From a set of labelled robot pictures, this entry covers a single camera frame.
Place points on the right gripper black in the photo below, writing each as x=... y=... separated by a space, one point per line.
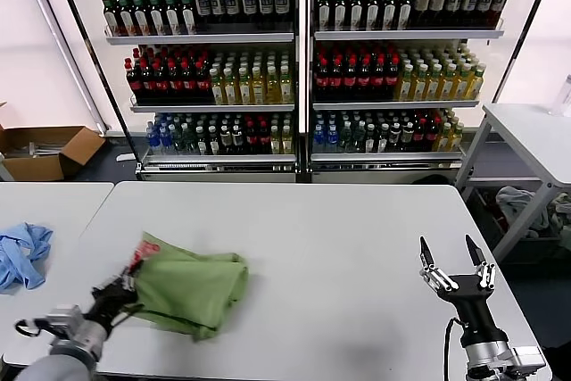
x=468 y=296

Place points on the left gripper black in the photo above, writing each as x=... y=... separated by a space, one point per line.
x=111 y=300

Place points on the green t-shirt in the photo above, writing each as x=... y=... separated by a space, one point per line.
x=187 y=287

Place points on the dark grey storage bin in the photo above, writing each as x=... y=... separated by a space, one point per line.
x=531 y=246

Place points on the grey cloth pile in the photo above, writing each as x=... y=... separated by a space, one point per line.
x=517 y=202

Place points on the black rounded object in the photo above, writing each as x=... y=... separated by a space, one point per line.
x=430 y=179

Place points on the crumpled light blue garment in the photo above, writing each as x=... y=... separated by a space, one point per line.
x=22 y=256

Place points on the grey-green cloth pile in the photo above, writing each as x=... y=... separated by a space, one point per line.
x=561 y=211

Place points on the white paper scrap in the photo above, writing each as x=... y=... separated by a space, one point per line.
x=125 y=157

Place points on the small yellow drink bottle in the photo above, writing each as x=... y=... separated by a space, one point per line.
x=275 y=142
x=444 y=140
x=287 y=142
x=456 y=140

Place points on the small blue drink bottle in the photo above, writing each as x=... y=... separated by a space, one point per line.
x=152 y=142
x=164 y=142
x=318 y=140
x=331 y=140

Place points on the small cola bottle red cap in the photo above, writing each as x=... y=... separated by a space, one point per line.
x=432 y=135
x=419 y=135
x=263 y=138
x=250 y=138

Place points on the small green-tinted water bottle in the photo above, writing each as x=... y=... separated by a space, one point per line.
x=177 y=142
x=344 y=140
x=358 y=140

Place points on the open cardboard box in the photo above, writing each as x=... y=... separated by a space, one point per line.
x=35 y=169

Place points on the small dark bottle grey label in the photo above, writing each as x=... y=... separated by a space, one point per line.
x=237 y=140
x=406 y=135
x=394 y=135
x=225 y=140

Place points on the small dark bottle white label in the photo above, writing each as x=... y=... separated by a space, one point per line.
x=382 y=140
x=370 y=140
x=214 y=142
x=202 y=142

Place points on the white tube bundle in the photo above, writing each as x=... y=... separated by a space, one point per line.
x=42 y=149

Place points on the white side table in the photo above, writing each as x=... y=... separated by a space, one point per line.
x=526 y=131

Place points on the grey metal shelf rack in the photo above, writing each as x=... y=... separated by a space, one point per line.
x=401 y=35
x=201 y=39

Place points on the dark tea bottle leaf label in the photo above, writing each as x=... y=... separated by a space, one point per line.
x=372 y=10
x=405 y=10
x=156 y=19
x=141 y=19
x=126 y=19
x=340 y=10
x=187 y=19
x=355 y=10
x=111 y=19
x=325 y=10
x=171 y=19
x=389 y=10

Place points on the dark bottle beige label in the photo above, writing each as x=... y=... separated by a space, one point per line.
x=421 y=2
x=437 y=1

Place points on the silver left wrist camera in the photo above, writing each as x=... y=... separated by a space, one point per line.
x=62 y=318

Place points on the white slanted frame bar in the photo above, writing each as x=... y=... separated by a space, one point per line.
x=62 y=42

